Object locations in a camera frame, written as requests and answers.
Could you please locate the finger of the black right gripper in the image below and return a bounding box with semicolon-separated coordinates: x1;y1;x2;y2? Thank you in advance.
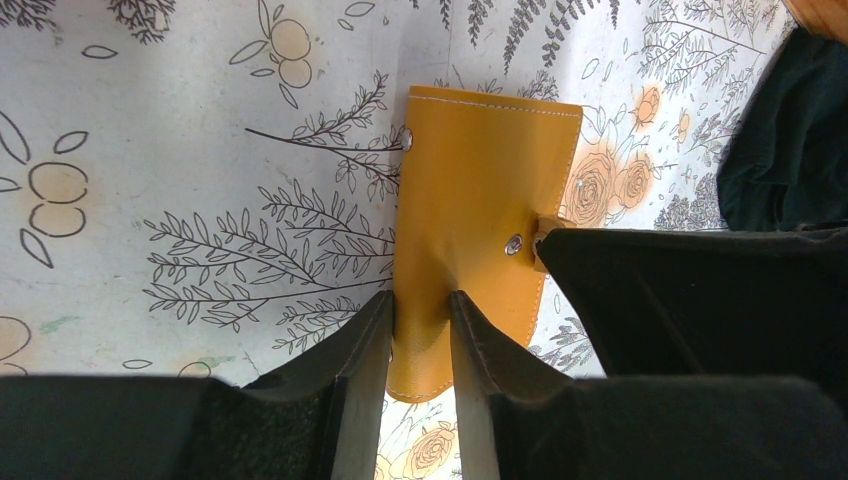
536;228;847;406

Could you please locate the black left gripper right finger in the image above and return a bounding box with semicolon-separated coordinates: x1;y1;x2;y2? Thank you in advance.
449;291;847;479

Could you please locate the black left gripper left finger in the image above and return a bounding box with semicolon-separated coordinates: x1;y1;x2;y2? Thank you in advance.
1;291;394;479

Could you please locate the yellow leather card holder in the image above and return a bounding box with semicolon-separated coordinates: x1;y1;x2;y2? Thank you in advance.
387;86;583;403

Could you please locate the black cloth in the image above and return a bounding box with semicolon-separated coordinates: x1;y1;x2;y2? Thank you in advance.
717;28;847;231

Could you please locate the floral table mat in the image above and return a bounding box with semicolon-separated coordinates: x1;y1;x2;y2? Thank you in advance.
0;0;800;480

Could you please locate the brown compartment organizer tray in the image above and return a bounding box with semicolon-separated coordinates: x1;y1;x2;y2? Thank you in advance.
783;0;847;44

